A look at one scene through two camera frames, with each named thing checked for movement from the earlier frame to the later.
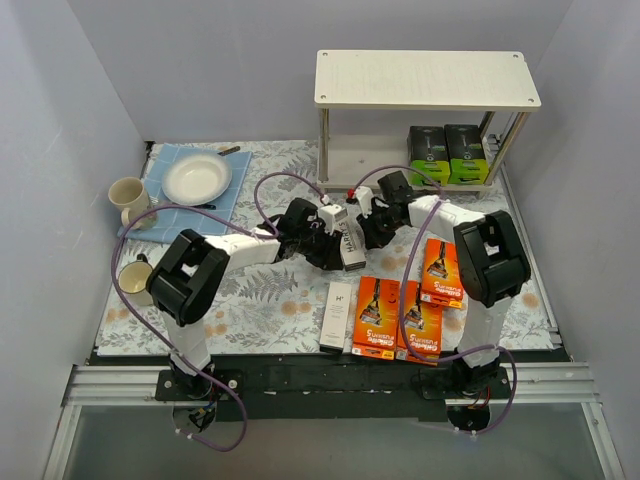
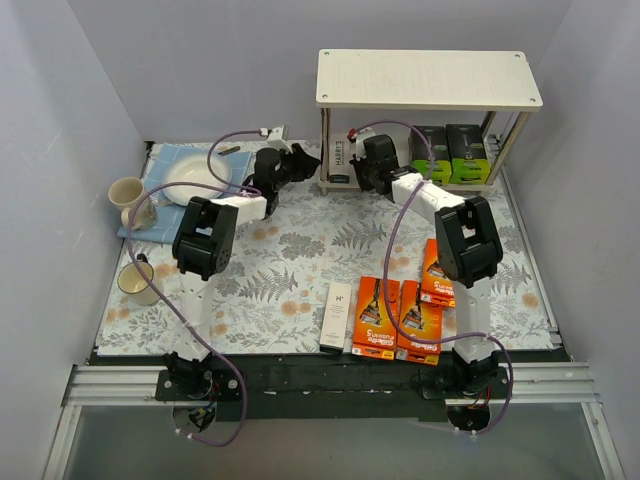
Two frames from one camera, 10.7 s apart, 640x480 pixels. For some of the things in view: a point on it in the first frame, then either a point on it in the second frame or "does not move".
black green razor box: x=428 y=151 does not move
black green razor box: x=466 y=157 does not move
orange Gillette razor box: x=423 y=325 does not move
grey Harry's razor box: x=352 y=245 -> x=340 y=154
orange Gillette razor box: x=441 y=280 does not move
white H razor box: x=336 y=316 does not move
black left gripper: x=326 y=248 -> x=294 y=163
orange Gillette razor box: x=376 y=318 does not move
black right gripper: x=373 y=228 -> x=361 y=167
